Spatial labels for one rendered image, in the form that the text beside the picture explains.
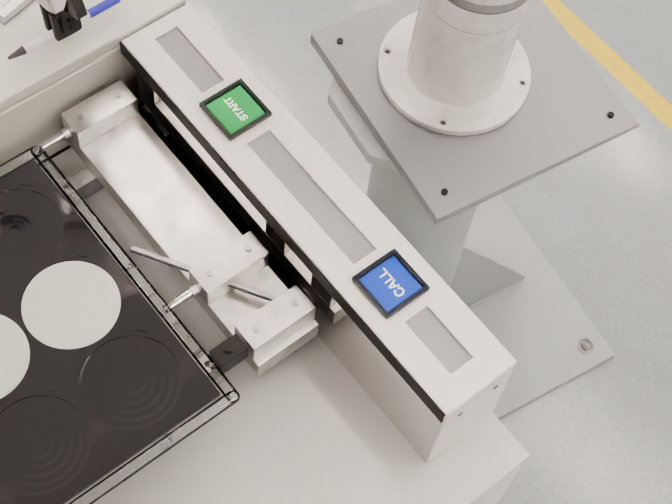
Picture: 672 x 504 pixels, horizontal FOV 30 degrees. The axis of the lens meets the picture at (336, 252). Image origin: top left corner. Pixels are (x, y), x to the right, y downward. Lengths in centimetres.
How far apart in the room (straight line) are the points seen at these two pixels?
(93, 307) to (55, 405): 11
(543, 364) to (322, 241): 109
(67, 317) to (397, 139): 45
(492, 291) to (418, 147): 87
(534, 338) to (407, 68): 90
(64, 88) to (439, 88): 43
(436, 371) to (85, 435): 35
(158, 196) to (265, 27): 129
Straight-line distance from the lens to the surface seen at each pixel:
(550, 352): 232
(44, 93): 141
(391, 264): 127
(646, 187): 256
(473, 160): 150
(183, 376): 128
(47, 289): 133
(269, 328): 129
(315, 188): 131
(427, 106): 152
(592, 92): 160
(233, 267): 132
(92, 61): 142
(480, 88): 151
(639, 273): 246
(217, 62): 139
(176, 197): 139
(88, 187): 145
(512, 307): 234
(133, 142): 143
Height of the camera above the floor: 208
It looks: 61 degrees down
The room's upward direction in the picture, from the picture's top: 8 degrees clockwise
